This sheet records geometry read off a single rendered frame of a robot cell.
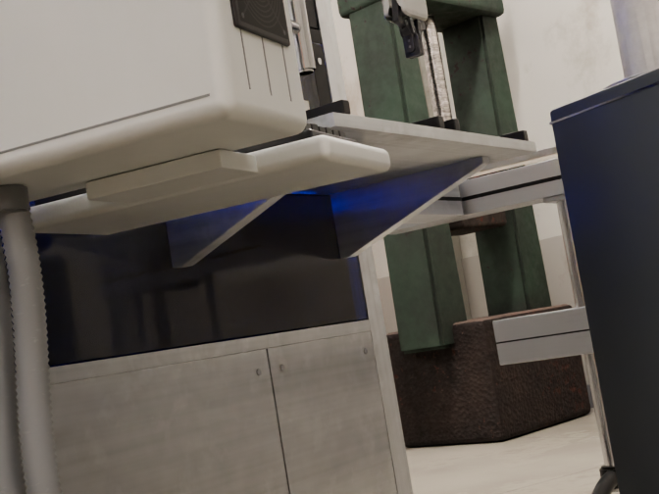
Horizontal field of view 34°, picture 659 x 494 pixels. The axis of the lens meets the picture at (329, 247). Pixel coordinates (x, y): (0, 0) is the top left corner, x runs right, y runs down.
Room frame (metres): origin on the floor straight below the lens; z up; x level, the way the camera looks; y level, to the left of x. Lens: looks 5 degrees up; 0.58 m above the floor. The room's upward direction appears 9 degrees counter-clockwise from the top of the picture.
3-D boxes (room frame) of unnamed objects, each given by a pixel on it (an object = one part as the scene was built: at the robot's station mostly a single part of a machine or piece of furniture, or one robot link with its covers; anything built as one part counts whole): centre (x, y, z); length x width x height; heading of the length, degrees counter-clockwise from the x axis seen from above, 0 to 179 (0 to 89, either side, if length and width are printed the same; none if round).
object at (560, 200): (2.83, -0.63, 0.46); 0.09 x 0.09 x 0.77; 57
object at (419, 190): (2.08, -0.17, 0.80); 0.34 x 0.03 x 0.13; 57
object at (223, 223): (1.66, 0.10, 0.80); 0.34 x 0.03 x 0.13; 57
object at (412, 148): (1.88, -0.02, 0.87); 0.70 x 0.48 x 0.02; 147
